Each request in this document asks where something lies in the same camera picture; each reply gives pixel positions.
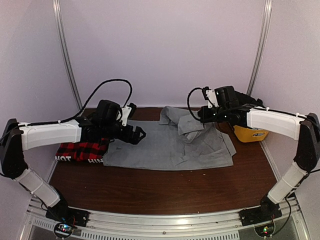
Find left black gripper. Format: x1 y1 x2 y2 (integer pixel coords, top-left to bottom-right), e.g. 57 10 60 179
101 121 146 145

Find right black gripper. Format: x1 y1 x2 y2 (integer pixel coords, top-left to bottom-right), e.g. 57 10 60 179
198 105 229 123

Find grey long sleeve shirt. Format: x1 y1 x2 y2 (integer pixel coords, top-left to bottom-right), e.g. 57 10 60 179
102 106 236 171

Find yellow plastic basket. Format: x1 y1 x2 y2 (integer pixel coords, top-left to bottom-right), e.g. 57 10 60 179
233 125 269 143

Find red black plaid shirt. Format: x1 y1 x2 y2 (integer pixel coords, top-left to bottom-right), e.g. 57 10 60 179
54 138 110 164

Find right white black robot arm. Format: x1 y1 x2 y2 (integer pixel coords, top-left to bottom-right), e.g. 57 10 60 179
198 86 320 221

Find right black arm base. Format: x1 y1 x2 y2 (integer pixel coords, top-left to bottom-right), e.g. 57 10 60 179
239 195 283 238

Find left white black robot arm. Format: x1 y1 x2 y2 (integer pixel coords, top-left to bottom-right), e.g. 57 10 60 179
0 100 147 222

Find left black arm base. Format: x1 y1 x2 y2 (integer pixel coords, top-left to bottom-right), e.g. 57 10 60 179
45 190 89 240

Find black clothes in basket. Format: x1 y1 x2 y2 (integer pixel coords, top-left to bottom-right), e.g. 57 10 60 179
235 91 265 108

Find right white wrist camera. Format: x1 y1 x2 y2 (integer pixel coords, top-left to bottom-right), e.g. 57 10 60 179
202 86 219 108

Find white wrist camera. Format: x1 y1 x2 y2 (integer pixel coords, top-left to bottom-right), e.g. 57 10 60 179
120 102 137 127
202 86 219 108

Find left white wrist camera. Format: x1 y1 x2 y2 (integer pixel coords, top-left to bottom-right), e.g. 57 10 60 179
120 102 137 127

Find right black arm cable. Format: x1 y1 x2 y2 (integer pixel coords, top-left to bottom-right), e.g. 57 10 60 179
187 87 208 122

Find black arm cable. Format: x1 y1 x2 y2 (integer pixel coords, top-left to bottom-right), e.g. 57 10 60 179
187 87 208 122
57 79 133 125

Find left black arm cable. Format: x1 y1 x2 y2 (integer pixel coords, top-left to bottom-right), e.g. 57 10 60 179
57 79 133 125

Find front aluminium rail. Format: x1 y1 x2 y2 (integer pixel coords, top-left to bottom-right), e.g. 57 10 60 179
24 199 303 240

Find right aluminium frame post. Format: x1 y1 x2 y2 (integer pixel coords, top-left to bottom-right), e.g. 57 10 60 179
246 0 273 96

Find aluminium frame post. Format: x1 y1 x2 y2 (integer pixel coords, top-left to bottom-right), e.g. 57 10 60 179
52 0 83 110
246 0 273 96

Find left aluminium frame post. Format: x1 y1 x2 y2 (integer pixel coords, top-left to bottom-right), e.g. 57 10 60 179
52 0 83 110

